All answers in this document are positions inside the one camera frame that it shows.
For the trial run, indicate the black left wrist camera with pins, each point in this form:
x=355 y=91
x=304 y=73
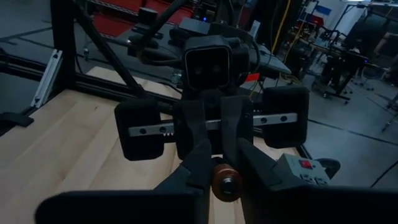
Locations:
x=206 y=65

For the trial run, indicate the black table frame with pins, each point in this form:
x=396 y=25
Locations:
x=63 y=46

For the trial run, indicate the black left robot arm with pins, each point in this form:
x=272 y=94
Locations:
x=242 y=59

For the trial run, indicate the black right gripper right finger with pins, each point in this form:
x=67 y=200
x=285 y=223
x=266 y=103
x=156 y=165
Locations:
x=311 y=205

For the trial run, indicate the batteries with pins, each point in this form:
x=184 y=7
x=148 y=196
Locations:
x=227 y=183

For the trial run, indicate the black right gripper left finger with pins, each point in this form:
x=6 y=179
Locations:
x=124 y=208

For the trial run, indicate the person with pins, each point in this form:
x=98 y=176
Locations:
x=367 y=31

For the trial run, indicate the silver frame bracket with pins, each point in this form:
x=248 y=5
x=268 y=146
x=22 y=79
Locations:
x=46 y=77

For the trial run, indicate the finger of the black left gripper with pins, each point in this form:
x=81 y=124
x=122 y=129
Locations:
x=236 y=121
x=189 y=124

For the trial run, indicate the red storage bin rack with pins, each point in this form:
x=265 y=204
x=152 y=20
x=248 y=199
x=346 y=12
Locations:
x=109 y=25

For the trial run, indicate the black rolling work table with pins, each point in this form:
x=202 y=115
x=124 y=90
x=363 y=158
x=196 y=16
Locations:
x=342 y=62

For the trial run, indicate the green power strip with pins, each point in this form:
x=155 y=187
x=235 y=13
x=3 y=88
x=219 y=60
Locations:
x=298 y=171

